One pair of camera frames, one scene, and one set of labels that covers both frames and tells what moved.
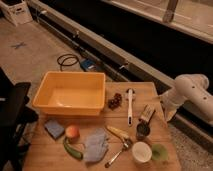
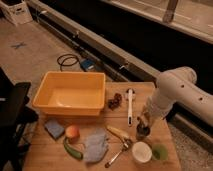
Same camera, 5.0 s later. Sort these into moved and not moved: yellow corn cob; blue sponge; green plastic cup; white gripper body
Moved: white gripper body
Not moved: yellow corn cob; blue sponge; green plastic cup
